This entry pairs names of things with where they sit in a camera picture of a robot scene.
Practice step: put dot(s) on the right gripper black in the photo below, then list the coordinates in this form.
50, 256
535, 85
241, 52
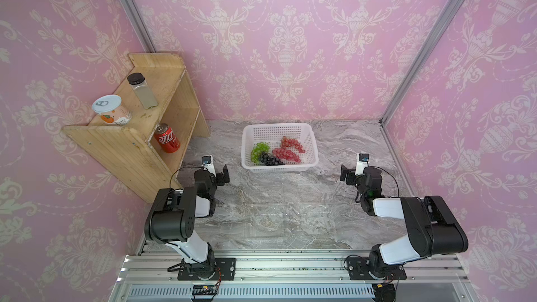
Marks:
348, 174

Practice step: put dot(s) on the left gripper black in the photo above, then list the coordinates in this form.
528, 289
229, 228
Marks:
220, 176

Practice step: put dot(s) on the red grape bunch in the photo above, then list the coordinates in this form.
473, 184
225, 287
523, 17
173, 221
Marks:
287, 155
292, 143

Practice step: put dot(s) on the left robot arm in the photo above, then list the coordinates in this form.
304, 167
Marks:
171, 222

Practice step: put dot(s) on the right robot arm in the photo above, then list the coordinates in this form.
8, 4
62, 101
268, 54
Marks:
431, 227

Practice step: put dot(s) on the red cola can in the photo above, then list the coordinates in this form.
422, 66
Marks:
166, 138

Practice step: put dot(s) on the green grape bunch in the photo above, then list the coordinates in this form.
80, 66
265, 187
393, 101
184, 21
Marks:
257, 151

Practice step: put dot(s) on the black grape bunch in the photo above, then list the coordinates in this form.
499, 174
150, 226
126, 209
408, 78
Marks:
269, 160

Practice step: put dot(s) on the white plastic basket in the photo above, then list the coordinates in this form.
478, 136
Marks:
271, 135

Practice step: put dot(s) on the wooden shelf unit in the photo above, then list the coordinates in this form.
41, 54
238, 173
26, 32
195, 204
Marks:
130, 152

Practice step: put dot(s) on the white orange printed can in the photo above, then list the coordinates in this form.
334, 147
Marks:
111, 110

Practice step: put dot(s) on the clear bottle black cap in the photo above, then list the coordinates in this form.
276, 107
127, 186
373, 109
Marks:
142, 90

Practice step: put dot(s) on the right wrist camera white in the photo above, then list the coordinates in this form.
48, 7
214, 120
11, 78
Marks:
362, 163

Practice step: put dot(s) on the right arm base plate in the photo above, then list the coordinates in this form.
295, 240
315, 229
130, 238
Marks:
360, 268

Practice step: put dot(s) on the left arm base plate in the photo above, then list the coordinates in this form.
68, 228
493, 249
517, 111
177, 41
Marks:
214, 269

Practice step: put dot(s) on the aluminium rail frame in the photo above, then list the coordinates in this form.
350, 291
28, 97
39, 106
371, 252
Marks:
290, 275

